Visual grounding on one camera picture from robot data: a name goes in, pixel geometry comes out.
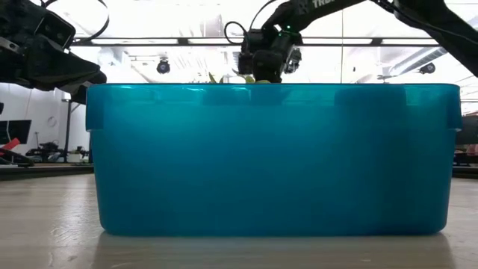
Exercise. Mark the small white container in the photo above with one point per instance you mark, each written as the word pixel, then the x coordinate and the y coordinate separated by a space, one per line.
pixel 74 157

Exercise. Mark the black stand post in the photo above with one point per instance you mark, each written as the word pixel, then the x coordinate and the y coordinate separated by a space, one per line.
pixel 68 130

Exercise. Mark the dark workstation equipment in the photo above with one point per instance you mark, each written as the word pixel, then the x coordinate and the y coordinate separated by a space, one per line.
pixel 467 130

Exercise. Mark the teal translucent plastic basket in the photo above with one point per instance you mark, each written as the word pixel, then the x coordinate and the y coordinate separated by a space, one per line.
pixel 272 160

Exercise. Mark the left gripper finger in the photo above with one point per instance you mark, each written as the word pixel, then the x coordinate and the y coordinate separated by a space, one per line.
pixel 80 93

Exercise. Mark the black round spot lamp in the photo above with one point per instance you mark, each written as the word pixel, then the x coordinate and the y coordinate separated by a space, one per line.
pixel 427 68
pixel 163 67

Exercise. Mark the black overhead frame bar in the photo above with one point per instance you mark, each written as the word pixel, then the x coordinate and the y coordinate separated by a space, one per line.
pixel 183 41

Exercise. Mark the overhead camera on mount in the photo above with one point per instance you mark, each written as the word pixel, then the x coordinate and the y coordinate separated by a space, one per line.
pixel 295 60

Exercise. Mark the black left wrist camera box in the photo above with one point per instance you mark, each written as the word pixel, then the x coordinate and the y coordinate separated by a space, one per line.
pixel 56 28

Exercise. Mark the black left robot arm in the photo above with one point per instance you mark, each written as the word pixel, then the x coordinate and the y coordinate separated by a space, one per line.
pixel 15 9

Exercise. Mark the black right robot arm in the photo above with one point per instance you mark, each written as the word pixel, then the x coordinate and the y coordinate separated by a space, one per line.
pixel 429 18

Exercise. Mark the green plant in white pot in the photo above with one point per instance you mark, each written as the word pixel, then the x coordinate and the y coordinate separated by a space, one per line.
pixel 249 79

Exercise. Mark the black flat monitor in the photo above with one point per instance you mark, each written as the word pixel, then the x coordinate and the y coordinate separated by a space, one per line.
pixel 18 130

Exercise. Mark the small black robot arm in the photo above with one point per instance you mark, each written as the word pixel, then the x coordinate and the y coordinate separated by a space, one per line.
pixel 45 153

